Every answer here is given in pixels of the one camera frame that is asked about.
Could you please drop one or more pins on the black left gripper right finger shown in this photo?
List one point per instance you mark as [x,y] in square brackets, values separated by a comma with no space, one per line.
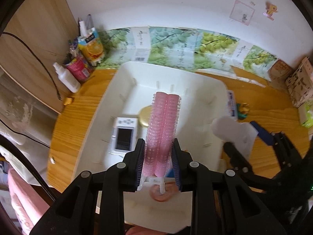
[221,203]

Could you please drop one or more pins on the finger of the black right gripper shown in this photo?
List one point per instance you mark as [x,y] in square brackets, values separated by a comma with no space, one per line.
[268,138]
[242,167]

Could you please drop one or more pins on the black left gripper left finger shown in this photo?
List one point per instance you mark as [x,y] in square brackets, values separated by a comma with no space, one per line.
[74,210]

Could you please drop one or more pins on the green jar with gold lid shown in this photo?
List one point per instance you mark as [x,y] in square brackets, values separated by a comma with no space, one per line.
[243,110]

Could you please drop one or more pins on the clear plastic box blue label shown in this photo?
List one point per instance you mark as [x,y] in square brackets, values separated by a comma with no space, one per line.
[231,105]

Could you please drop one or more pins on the white handheld game console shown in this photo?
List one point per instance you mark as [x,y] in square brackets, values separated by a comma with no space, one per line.
[124,136]

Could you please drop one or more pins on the pink hair rollers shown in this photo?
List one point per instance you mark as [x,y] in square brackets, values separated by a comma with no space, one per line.
[161,133]

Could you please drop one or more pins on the green tissue pack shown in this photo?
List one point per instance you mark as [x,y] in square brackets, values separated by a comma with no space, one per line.
[305,114]

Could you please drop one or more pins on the brown cardboard panel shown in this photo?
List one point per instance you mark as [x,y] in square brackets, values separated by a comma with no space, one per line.
[278,73]

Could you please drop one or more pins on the white plastic storage bin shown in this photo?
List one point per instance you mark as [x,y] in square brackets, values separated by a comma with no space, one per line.
[132,88]

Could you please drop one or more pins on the green grape cardboard panel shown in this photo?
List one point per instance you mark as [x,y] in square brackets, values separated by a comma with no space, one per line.
[185,49]

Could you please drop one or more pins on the white spray bottle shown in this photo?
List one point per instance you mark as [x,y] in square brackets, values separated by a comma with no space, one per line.
[65,76]

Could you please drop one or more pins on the pink cup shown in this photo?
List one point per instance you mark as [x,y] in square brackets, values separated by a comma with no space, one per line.
[79,68]

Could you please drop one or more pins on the orange juice carton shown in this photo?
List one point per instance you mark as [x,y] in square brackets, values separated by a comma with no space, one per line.
[91,47]

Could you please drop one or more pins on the wooden shelf unit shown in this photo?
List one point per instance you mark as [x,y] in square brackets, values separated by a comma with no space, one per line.
[36,37]

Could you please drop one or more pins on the yellow duck wall sticker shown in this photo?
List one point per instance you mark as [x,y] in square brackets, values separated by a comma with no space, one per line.
[270,10]

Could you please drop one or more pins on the pink framed wall sticker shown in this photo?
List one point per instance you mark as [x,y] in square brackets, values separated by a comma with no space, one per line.
[242,12]

